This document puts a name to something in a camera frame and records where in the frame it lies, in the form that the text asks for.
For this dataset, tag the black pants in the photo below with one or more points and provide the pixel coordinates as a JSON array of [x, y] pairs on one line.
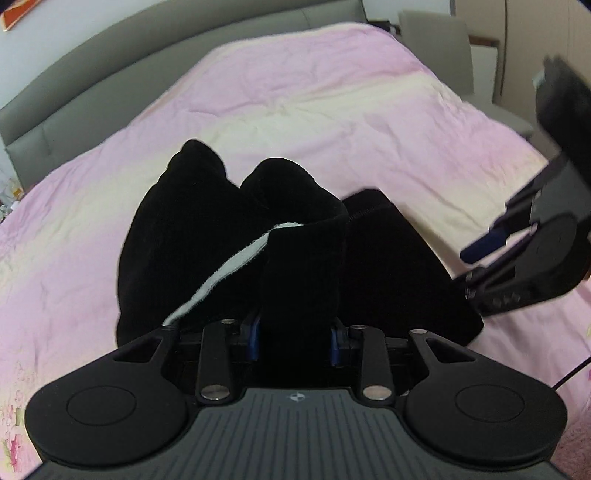
[[184, 230]]

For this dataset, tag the wooden wardrobe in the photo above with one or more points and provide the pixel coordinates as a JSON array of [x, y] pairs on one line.
[[521, 37]]

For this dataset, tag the purple fluffy garment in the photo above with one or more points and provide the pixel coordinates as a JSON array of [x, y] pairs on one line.
[[575, 443]]

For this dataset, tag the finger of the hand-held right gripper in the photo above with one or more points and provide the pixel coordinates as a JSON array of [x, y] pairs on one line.
[[482, 244], [498, 286]]

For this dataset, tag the red wall picture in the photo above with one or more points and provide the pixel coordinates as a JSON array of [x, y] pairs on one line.
[[16, 18]]

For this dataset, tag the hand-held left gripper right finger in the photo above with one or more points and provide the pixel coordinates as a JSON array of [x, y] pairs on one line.
[[335, 345]]

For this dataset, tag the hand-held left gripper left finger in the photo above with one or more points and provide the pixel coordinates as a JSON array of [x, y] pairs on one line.
[[253, 336]]

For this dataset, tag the grey chair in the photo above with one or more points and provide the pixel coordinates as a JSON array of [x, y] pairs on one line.
[[438, 50]]

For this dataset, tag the grey padded bed headboard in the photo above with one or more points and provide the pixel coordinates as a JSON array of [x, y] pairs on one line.
[[138, 60]]

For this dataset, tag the pink floral blanket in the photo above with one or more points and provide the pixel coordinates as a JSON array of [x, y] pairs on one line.
[[346, 115]]

